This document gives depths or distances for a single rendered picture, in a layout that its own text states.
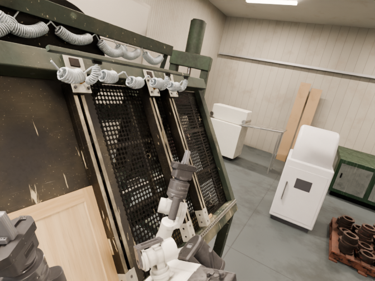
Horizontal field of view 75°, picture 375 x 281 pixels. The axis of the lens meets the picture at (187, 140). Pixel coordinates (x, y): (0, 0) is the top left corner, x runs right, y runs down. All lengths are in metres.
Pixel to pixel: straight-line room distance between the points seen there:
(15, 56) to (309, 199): 3.87
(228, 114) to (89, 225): 5.58
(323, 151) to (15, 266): 3.91
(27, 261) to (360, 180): 6.20
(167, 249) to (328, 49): 8.04
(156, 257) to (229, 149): 5.75
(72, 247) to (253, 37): 8.34
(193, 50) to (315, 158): 3.46
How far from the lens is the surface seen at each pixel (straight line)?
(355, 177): 6.39
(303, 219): 4.31
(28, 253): 0.65
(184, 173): 1.06
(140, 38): 2.30
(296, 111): 8.05
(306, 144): 4.12
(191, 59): 5.85
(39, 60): 1.25
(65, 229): 1.20
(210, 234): 2.00
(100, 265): 1.30
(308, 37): 8.60
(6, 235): 0.62
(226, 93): 8.92
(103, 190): 1.24
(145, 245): 0.81
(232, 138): 6.38
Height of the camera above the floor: 1.97
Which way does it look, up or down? 15 degrees down
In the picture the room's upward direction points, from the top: 12 degrees clockwise
